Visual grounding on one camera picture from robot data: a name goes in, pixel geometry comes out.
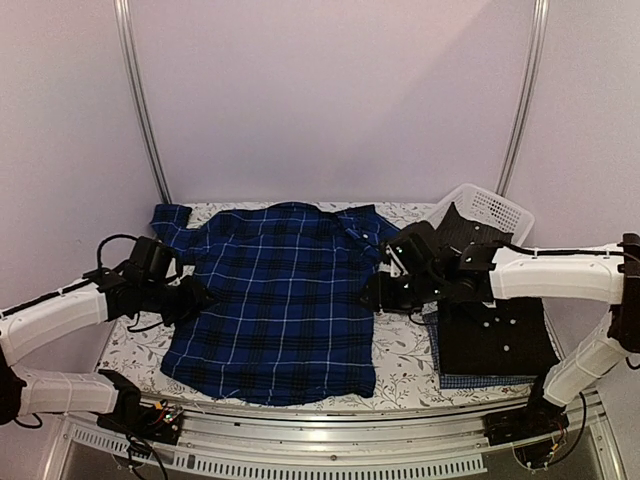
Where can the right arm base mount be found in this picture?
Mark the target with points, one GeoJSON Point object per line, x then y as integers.
{"type": "Point", "coordinates": [538, 417]}

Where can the floral tablecloth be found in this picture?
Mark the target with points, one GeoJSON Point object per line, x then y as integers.
{"type": "Point", "coordinates": [403, 357]}

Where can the folded black shirt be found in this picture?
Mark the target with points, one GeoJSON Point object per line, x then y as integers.
{"type": "Point", "coordinates": [507, 339]}

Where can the left aluminium post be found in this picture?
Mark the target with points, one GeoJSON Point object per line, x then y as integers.
{"type": "Point", "coordinates": [125, 29]}

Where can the folded blue checked shirt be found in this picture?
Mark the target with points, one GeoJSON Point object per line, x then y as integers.
{"type": "Point", "coordinates": [450, 382]}

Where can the blue plaid long sleeve shirt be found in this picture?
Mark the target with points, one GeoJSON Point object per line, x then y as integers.
{"type": "Point", "coordinates": [286, 326]}

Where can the aluminium front rail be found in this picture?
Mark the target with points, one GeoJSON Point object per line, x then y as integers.
{"type": "Point", "coordinates": [228, 442]}

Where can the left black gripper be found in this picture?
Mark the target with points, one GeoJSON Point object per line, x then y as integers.
{"type": "Point", "coordinates": [195, 302]}

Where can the black shirt in basket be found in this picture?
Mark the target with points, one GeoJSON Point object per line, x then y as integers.
{"type": "Point", "coordinates": [456, 231]}

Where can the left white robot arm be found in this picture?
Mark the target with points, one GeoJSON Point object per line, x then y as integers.
{"type": "Point", "coordinates": [150, 280]}

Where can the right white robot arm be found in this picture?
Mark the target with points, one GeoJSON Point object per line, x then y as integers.
{"type": "Point", "coordinates": [424, 269]}

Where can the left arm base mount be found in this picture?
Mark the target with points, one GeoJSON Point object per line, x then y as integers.
{"type": "Point", "coordinates": [131, 417]}

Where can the right aluminium post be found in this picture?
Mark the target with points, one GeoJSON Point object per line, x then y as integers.
{"type": "Point", "coordinates": [532, 64]}

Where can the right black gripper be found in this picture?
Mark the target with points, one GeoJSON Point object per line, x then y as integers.
{"type": "Point", "coordinates": [380, 296]}

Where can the aluminium post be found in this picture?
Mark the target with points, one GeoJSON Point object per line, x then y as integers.
{"type": "Point", "coordinates": [125, 29]}
{"type": "Point", "coordinates": [532, 64]}

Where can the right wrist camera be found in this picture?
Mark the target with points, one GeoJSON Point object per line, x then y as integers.
{"type": "Point", "coordinates": [400, 255]}

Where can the white plastic basket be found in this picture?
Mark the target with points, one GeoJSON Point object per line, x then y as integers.
{"type": "Point", "coordinates": [478, 204]}

